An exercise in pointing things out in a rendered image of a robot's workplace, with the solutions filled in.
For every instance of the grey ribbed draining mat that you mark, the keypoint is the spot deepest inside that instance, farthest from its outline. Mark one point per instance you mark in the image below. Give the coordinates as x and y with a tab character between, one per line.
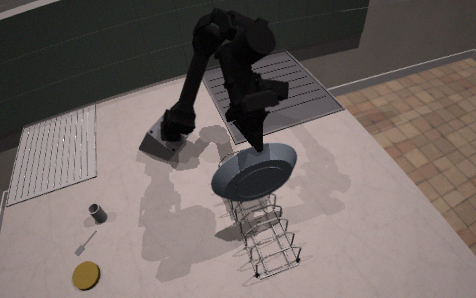
54	153

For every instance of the dark grey tiled wall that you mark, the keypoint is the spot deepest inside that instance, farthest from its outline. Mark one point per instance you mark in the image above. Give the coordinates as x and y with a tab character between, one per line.
57	55

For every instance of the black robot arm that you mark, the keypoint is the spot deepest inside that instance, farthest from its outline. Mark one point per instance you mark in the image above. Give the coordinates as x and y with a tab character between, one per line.
256	42

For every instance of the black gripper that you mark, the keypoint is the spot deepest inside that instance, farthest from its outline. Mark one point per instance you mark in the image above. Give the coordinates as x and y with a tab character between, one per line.
242	83

